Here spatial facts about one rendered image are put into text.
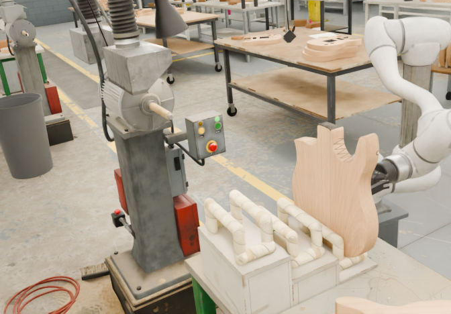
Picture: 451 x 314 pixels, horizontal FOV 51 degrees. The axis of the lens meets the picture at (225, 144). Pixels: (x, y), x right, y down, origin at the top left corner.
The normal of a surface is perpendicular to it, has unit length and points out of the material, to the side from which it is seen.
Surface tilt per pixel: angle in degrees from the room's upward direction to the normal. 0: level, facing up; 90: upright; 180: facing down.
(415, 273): 0
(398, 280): 0
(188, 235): 90
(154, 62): 90
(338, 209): 90
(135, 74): 90
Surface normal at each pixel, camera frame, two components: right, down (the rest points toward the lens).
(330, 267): 0.47, 0.30
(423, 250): -0.09, -0.92
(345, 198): -0.88, 0.26
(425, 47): 0.00, 0.50
